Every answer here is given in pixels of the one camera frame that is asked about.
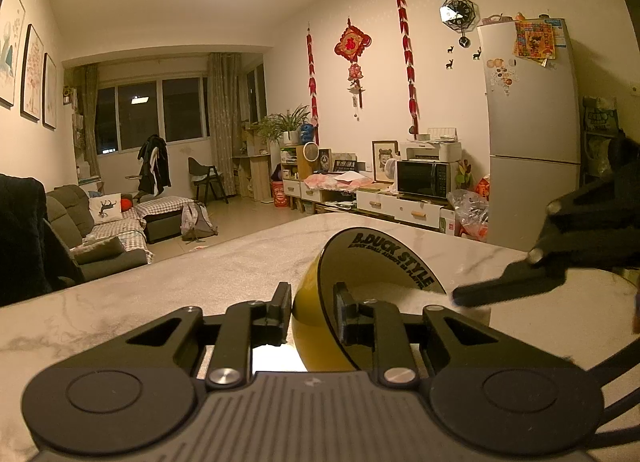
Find plastic bag with red items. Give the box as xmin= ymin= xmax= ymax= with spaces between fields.
xmin=447 ymin=175 xmax=490 ymax=242

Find silver refrigerator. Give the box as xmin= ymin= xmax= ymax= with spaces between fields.
xmin=477 ymin=18 xmax=580 ymax=251

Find right red firecracker string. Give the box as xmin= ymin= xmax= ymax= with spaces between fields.
xmin=394 ymin=0 xmax=421 ymax=136

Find grey backpack on floor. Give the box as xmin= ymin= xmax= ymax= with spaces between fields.
xmin=180 ymin=201 xmax=218 ymax=241

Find framed picture on cabinet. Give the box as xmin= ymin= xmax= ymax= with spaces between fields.
xmin=372 ymin=139 xmax=399 ymax=183

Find black folding chair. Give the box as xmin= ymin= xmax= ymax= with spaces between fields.
xmin=188 ymin=157 xmax=228 ymax=203

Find white tv cabinet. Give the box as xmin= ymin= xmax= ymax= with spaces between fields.
xmin=283 ymin=178 xmax=460 ymax=236

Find red knot wall ornament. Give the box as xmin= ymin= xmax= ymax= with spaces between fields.
xmin=334 ymin=19 xmax=372 ymax=120

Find deer antler wall clock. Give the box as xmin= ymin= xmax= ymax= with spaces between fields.
xmin=439 ymin=0 xmax=480 ymax=50

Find black coat on chair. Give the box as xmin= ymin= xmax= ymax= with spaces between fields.
xmin=1 ymin=174 xmax=85 ymax=306

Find left red firecracker string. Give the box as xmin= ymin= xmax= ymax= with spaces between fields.
xmin=305 ymin=24 xmax=321 ymax=146

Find white printer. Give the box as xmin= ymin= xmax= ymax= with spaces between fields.
xmin=400 ymin=127 xmax=462 ymax=162

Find green potted plant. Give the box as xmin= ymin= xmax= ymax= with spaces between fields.
xmin=257 ymin=105 xmax=310 ymax=146

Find white deer cushion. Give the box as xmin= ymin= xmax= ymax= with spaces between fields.
xmin=89 ymin=193 xmax=122 ymax=225

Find red firecracker string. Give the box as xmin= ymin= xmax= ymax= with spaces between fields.
xmin=394 ymin=0 xmax=421 ymax=136
xmin=305 ymin=24 xmax=321 ymax=146

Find clothes on rack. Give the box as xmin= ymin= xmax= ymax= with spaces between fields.
xmin=137 ymin=134 xmax=171 ymax=198

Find yellow duck bowl black inside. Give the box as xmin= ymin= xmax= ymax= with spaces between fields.
xmin=292 ymin=227 xmax=449 ymax=372

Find white sponge block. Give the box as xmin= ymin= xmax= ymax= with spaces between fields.
xmin=348 ymin=282 xmax=491 ymax=326

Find black microwave oven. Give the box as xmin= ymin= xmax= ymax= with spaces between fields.
xmin=396 ymin=160 xmax=458 ymax=199

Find framed wall picture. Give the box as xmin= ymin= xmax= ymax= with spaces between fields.
xmin=0 ymin=0 xmax=26 ymax=106
xmin=21 ymin=24 xmax=44 ymax=120
xmin=42 ymin=53 xmax=58 ymax=130

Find grey sofa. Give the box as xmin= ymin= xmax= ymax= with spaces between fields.
xmin=47 ymin=185 xmax=191 ymax=281

